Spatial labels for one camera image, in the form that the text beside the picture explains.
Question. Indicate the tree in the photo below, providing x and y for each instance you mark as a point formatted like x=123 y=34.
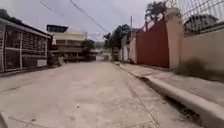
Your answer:
x=154 y=10
x=88 y=45
x=116 y=36

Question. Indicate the pale concrete road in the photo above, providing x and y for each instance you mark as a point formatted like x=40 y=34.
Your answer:
x=83 y=90

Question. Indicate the pole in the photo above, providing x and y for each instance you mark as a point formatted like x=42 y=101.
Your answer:
x=131 y=28

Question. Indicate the red metal gate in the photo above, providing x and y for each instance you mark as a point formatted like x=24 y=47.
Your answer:
x=152 y=45

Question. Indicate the cream multi-storey building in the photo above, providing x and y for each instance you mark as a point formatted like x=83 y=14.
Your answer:
x=68 y=43

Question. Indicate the bush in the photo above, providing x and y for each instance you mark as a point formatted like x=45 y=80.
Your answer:
x=52 y=60

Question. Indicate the raised concrete pavement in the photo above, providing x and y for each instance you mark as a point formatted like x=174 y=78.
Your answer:
x=186 y=83

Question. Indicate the concrete kerb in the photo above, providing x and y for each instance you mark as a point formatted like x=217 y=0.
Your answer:
x=186 y=98

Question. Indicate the dark grilled building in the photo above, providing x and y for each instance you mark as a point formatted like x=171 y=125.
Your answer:
x=20 y=46

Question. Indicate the white wall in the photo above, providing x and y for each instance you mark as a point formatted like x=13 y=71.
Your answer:
x=128 y=51

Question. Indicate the weeds at wall foot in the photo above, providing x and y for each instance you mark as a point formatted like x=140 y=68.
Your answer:
x=195 y=68

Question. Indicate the beige wall with mesh fence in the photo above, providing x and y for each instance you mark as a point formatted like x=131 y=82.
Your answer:
x=200 y=43

